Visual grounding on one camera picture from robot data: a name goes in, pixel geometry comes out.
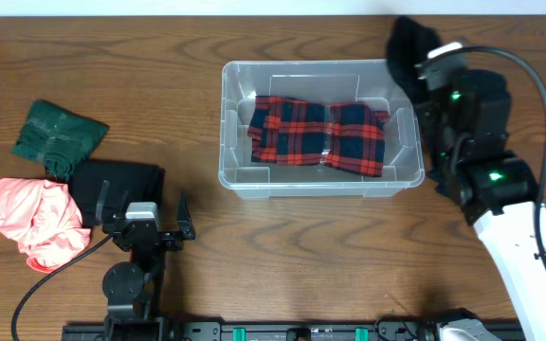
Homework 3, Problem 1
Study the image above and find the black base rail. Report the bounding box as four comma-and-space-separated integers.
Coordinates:
61, 321, 526, 341

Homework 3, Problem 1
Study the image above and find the red navy plaid cloth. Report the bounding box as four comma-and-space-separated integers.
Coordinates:
247, 96, 390, 177

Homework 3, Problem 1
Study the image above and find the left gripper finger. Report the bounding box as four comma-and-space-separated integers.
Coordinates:
176, 189, 192, 230
95, 180, 110, 224

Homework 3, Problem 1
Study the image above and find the clear plastic storage bin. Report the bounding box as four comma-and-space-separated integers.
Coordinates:
218, 59, 426, 199

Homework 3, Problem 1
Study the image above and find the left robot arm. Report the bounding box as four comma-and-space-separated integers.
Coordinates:
96, 181, 196, 341

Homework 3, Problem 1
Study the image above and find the black cloth with tape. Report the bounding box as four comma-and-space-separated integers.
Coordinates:
68, 160, 165, 228

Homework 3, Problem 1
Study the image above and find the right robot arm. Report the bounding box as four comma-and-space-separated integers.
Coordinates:
419, 68, 546, 340

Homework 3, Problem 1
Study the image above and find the pink cloth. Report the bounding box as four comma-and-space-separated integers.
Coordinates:
0, 178, 91, 274

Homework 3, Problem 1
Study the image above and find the dark green cloth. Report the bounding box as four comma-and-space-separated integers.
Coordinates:
11, 99, 109, 182

